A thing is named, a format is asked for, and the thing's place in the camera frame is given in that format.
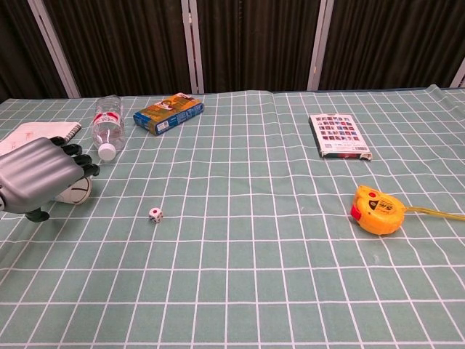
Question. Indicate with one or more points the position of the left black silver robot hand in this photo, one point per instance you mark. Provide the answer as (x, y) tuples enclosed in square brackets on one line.
[(32, 171)]

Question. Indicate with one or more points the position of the white paper cup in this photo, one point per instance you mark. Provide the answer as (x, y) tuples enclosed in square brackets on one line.
[(78, 192)]

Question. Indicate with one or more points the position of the white spiral notebook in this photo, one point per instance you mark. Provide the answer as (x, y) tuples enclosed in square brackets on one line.
[(43, 129)]

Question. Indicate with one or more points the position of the clear plastic water bottle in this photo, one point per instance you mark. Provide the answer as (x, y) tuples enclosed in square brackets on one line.
[(108, 125)]

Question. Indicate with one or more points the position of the white die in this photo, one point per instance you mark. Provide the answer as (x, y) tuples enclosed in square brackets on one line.
[(155, 215)]

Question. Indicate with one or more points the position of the blue orange snack box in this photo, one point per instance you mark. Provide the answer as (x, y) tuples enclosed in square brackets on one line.
[(167, 113)]

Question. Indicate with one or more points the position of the green white grid tablecloth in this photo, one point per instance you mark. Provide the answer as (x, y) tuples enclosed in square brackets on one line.
[(232, 276)]

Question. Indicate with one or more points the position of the white picture card box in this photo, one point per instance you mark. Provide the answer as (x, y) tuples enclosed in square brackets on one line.
[(338, 132)]

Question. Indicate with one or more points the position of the yellow tape measure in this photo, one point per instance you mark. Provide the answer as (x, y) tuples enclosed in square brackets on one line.
[(378, 212)]

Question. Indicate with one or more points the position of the white double partition post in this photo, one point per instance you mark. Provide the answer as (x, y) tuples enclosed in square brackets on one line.
[(192, 47)]

